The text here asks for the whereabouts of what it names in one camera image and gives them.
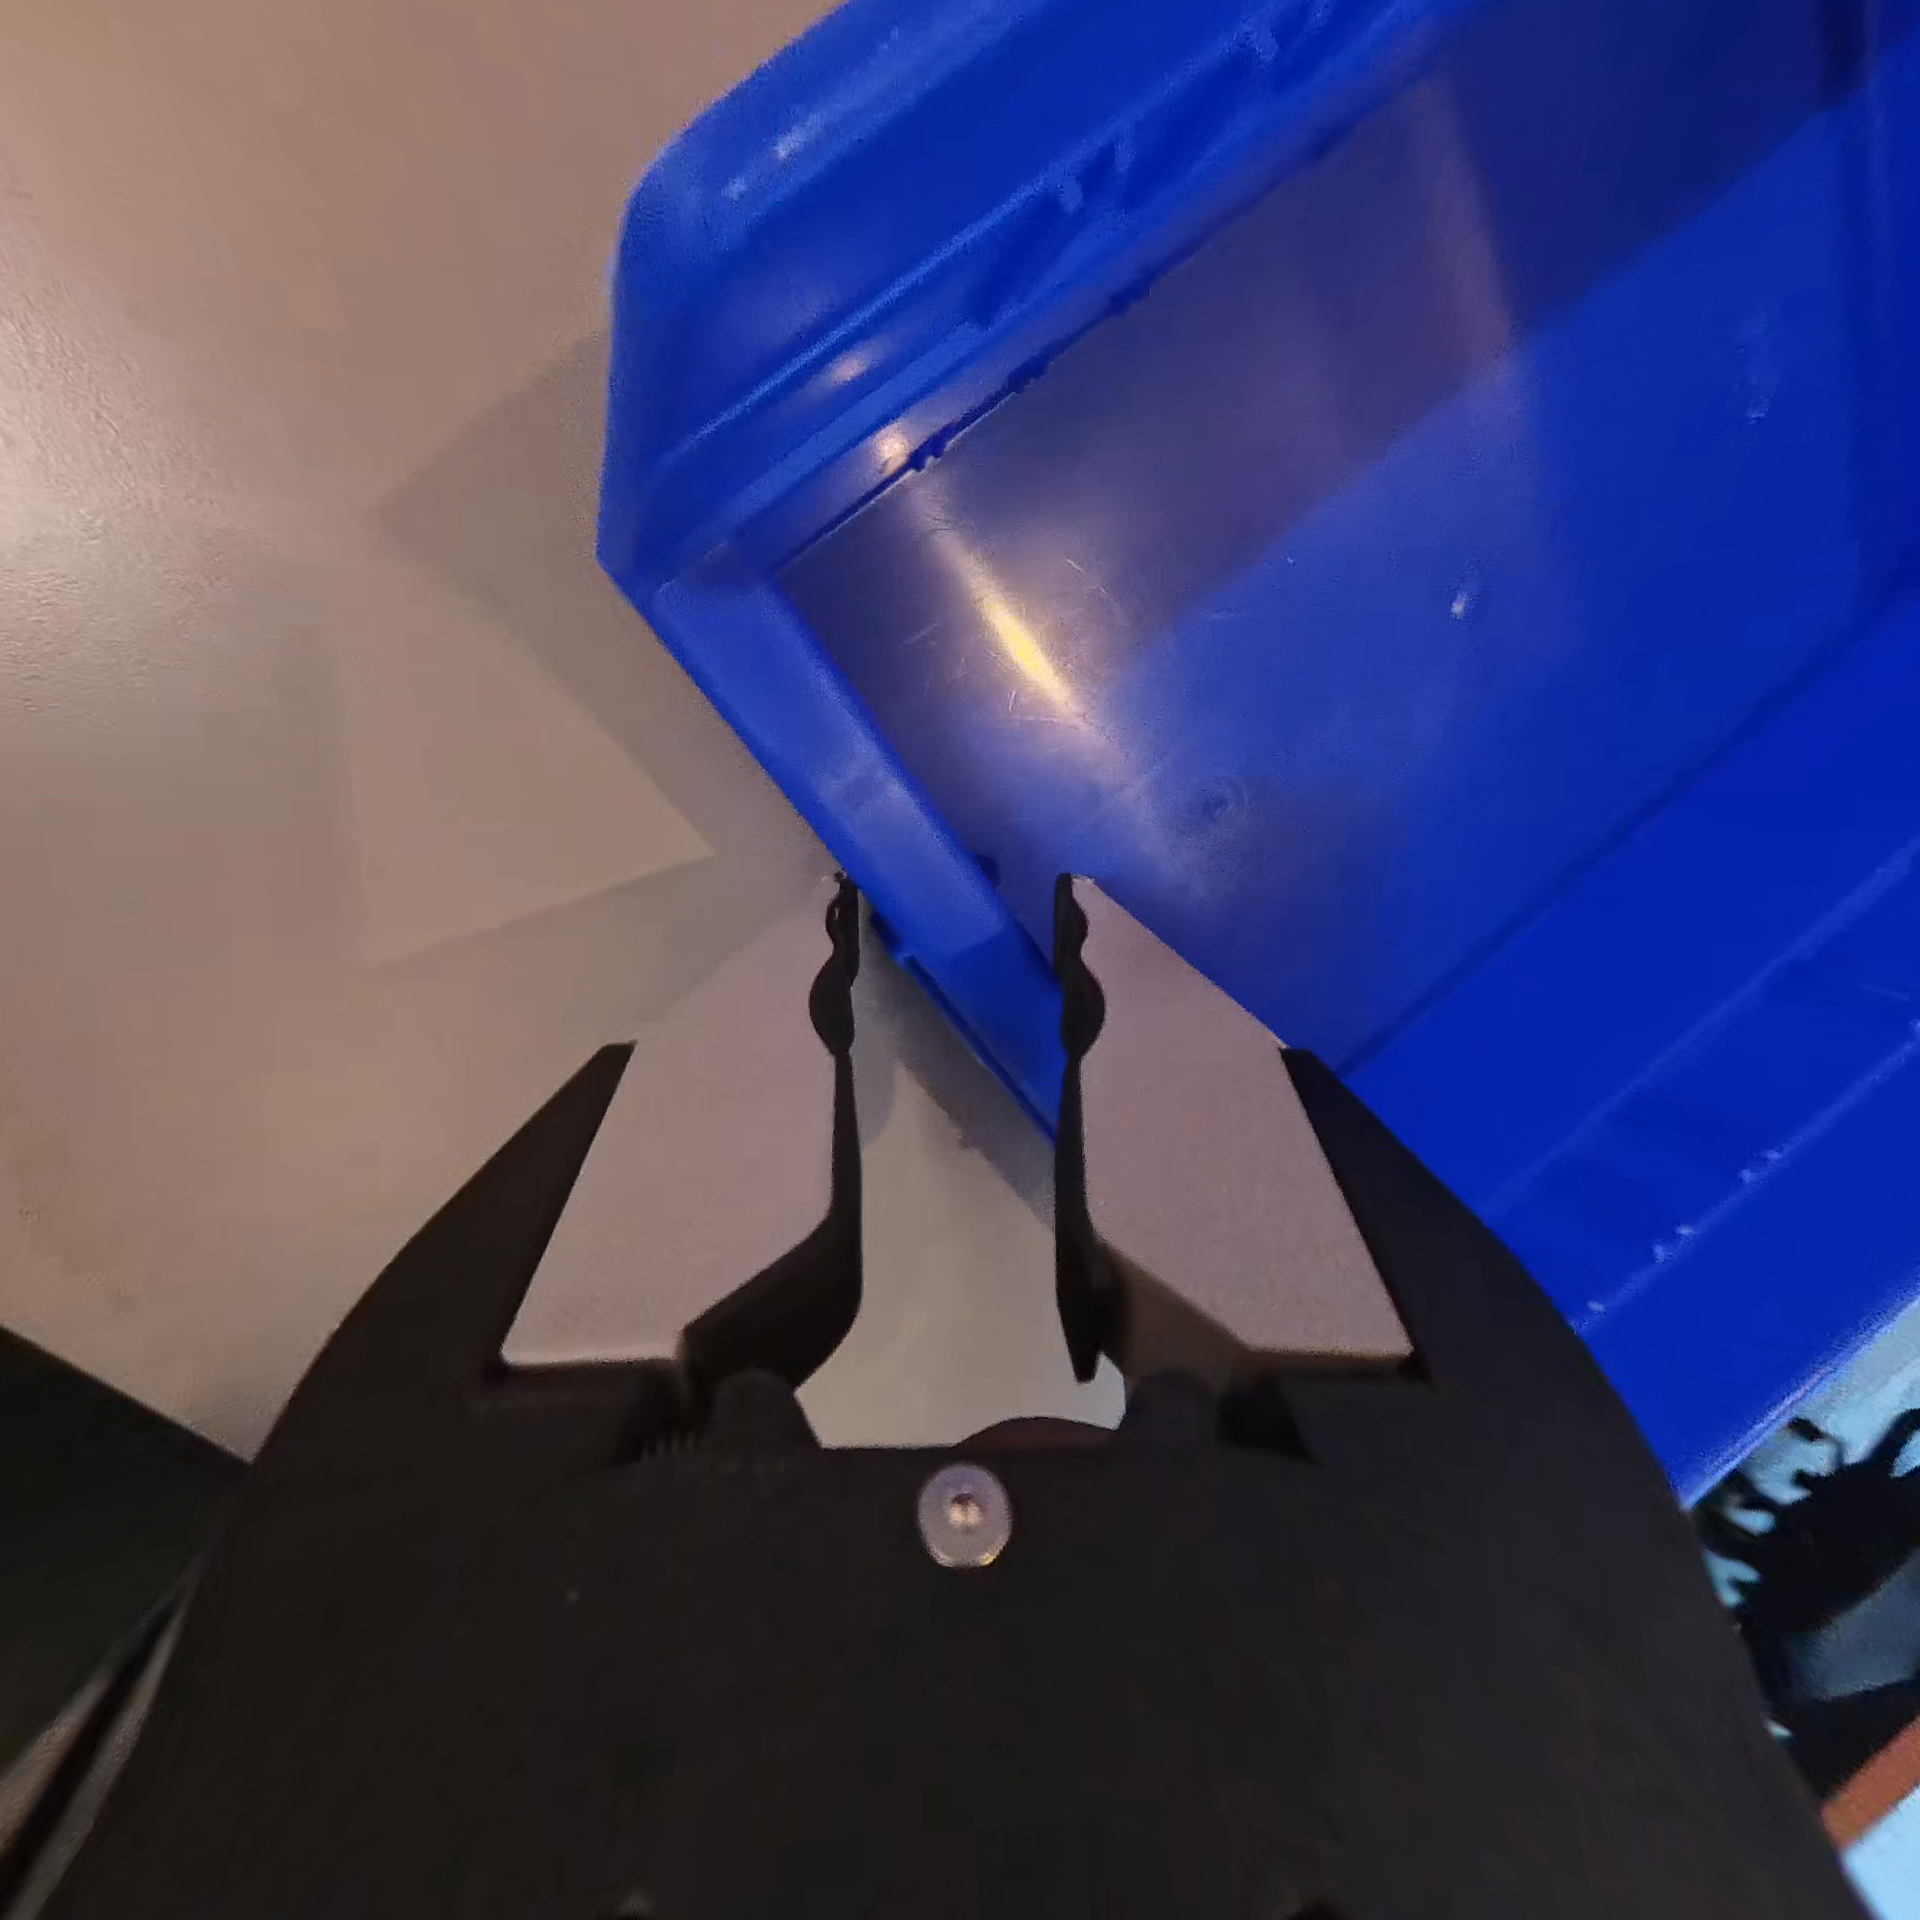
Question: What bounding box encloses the grey desk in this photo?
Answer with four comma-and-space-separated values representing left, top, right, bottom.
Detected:
0, 0, 1142, 1465

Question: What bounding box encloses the black chair base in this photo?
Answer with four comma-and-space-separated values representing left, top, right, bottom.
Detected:
1702, 1411, 1920, 1794

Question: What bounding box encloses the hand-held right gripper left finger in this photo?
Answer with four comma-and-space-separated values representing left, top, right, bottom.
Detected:
499, 876, 869, 1385

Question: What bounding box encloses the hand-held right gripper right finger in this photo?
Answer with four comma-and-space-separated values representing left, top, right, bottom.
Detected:
1055, 876, 1421, 1385

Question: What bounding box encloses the blue plastic bin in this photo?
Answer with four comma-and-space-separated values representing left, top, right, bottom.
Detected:
596, 0, 1920, 1503

